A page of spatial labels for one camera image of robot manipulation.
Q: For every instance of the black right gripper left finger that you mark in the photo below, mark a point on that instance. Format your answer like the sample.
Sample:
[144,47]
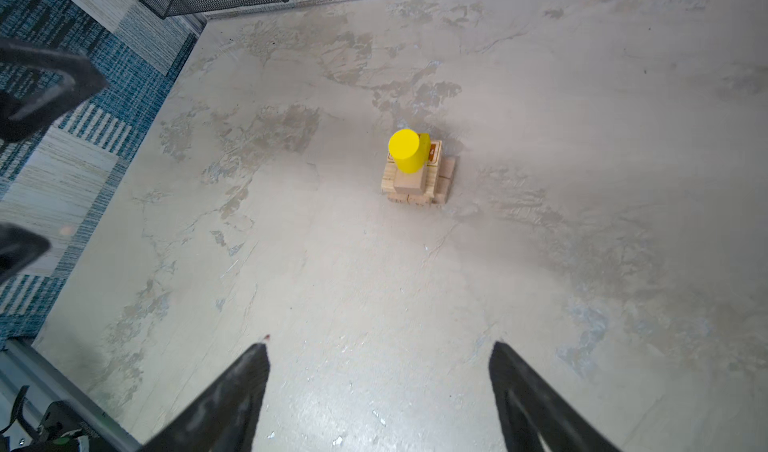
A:
[225,415]

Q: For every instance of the yellow window toy cube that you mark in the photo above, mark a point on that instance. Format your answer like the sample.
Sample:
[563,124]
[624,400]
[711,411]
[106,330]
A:
[424,147]

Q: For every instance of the patterned wood block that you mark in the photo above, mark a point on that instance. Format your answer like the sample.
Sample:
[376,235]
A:
[435,153]

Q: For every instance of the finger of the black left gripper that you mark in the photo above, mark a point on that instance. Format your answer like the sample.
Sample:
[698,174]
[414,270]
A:
[19,248]
[79,80]

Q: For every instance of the yellow cylinder block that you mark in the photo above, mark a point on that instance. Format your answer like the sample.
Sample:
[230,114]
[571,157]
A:
[403,148]

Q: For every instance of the small square wood block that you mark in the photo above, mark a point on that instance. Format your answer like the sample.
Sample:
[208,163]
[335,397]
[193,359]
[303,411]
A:
[412,183]

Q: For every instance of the light wood block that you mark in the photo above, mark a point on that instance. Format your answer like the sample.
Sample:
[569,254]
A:
[389,174]

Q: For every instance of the aluminium front rail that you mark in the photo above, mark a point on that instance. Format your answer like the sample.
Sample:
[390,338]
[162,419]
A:
[41,410]

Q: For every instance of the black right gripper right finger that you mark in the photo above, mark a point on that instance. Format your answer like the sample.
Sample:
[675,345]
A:
[532,415]

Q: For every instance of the plain wood block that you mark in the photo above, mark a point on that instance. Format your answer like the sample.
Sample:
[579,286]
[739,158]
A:
[444,180]
[415,200]

